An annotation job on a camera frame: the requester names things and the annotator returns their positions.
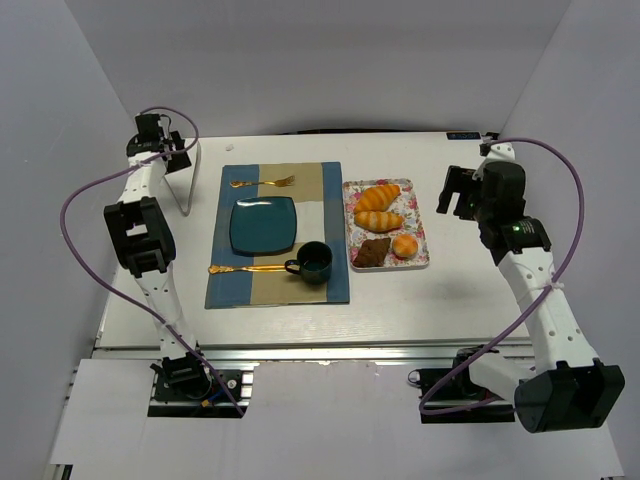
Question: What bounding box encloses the aluminium front rail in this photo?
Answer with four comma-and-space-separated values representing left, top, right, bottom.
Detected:
92, 341, 534, 366

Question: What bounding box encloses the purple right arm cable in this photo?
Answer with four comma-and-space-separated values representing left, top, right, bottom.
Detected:
418, 137, 586, 416

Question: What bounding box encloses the dark teal mug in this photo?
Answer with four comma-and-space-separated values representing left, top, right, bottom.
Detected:
284, 241, 333, 285

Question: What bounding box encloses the floral rectangular tray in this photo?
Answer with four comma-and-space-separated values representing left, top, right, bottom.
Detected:
342, 178, 430, 271

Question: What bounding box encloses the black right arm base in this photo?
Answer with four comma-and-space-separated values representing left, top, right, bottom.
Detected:
407, 345, 500, 403

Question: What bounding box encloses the striped orange croissant upper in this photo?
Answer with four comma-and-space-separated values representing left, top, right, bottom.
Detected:
354, 184, 401, 213

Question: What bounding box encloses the gold fork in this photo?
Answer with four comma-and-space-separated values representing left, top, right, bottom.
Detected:
229, 175, 296, 188

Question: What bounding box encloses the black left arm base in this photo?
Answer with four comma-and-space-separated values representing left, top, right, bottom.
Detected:
150, 352, 244, 408

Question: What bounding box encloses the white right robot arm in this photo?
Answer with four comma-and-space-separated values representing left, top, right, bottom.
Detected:
436, 161, 625, 433

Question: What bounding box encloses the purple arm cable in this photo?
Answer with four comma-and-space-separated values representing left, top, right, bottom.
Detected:
418, 137, 586, 416
59, 105, 246, 419

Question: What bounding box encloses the striped orange croissant lower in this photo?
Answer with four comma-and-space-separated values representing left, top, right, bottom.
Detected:
354, 211, 404, 233

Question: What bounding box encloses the blue beige placemat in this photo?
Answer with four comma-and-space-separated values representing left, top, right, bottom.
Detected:
205, 162, 350, 309

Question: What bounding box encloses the striped orange croissant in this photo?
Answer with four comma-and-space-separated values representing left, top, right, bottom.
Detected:
354, 211, 404, 233
354, 184, 401, 213

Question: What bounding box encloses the brown chocolate pastry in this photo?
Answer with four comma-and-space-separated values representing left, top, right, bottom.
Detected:
352, 237, 391, 268

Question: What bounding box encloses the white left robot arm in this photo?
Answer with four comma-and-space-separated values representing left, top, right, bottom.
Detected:
104, 112, 197, 371

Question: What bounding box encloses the teal square plate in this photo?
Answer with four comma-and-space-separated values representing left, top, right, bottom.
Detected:
229, 196, 297, 256

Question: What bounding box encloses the gold spoon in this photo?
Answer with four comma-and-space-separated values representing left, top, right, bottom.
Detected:
208, 265, 286, 275

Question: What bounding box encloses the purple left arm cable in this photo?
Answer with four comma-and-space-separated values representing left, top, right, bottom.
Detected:
59, 105, 246, 419

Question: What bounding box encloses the round orange bun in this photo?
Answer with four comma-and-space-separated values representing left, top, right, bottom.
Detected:
391, 234, 419, 259

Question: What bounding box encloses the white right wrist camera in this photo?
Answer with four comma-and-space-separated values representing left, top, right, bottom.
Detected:
480, 142, 516, 162

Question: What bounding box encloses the blue table label right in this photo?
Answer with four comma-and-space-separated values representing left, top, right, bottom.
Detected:
446, 131, 482, 141

